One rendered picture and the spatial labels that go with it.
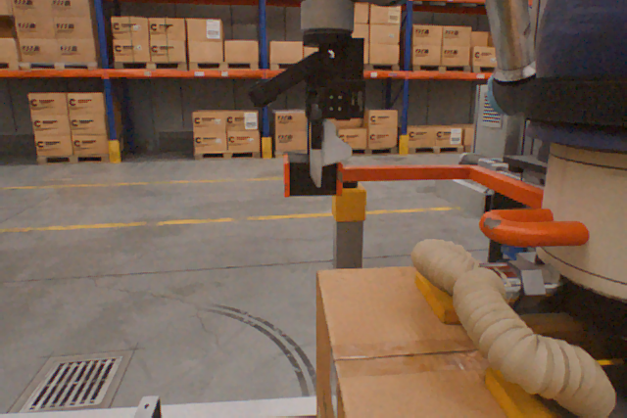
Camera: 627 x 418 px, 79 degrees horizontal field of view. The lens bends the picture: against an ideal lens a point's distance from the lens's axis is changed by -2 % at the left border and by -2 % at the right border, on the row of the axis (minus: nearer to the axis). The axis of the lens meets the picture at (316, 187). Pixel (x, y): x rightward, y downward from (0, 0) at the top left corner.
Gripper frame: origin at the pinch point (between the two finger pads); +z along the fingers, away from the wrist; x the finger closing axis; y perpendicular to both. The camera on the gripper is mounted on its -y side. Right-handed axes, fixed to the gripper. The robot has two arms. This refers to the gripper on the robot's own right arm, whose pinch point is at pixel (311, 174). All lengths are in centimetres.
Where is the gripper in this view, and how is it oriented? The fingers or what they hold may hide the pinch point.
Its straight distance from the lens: 59.6
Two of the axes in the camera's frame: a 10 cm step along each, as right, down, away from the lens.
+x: -0.8, -2.3, 9.7
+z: -0.1, 9.7, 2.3
